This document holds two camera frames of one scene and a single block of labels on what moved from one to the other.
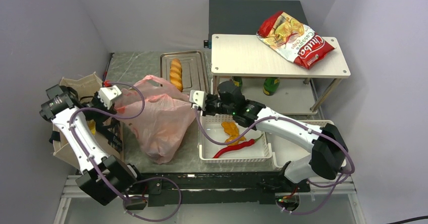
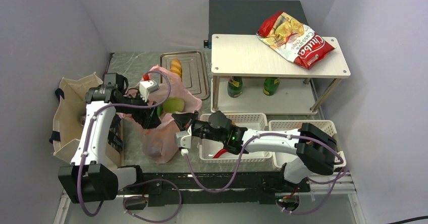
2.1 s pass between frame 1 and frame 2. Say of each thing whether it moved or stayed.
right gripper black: moved
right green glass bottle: stayed
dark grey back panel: stayed
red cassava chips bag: stayed
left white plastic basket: stayed
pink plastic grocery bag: moved
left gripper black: moved
